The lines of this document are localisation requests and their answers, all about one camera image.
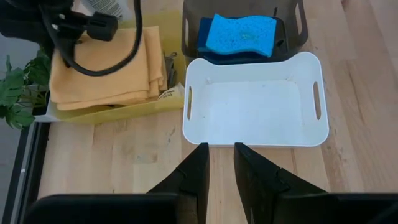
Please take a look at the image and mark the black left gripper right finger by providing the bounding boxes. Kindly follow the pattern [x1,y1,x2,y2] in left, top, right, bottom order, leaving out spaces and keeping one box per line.
[233,142,398,224]

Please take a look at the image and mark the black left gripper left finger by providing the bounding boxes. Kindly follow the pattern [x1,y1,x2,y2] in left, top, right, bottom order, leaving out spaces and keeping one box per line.
[24,142,211,224]

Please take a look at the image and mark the white plastic bottle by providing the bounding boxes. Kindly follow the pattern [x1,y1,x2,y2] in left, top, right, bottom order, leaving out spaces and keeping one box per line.
[83,0,126,21]

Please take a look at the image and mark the orange cloth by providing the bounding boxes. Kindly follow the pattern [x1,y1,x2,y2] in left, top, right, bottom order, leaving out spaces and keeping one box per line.
[49,26,169,111]

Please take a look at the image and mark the white paper tag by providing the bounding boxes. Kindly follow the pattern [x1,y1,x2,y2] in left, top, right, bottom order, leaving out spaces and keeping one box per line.
[158,83,185,101]

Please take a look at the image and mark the dark green cloth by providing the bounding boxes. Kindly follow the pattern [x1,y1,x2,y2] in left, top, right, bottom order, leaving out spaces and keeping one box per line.
[164,52,178,93]

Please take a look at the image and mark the blue cloth pieces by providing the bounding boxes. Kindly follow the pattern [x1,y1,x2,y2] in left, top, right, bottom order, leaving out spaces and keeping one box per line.
[205,14,277,58]

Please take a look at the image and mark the blue kitchen sponge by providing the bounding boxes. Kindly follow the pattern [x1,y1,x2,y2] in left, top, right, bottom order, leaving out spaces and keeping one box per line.
[197,17,287,62]

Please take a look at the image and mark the green plant in white pot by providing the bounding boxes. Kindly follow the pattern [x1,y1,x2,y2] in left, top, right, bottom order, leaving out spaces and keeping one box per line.
[0,46,52,130]

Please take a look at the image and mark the yellow translucent plastic bin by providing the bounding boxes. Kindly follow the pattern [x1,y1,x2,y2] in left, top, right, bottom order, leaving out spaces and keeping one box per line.
[34,11,187,125]

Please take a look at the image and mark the white plastic bin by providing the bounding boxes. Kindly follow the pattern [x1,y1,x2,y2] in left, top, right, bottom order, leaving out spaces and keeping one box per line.
[182,51,330,147]

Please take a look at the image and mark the grey translucent plastic bin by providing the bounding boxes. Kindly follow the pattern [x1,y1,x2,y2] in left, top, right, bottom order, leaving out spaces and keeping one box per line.
[181,0,309,66]

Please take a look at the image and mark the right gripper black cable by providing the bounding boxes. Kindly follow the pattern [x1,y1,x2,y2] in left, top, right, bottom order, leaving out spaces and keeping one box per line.
[40,0,143,77]

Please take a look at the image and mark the black aluminium rig frame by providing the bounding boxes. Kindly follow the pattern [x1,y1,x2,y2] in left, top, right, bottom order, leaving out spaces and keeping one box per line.
[0,123,51,224]

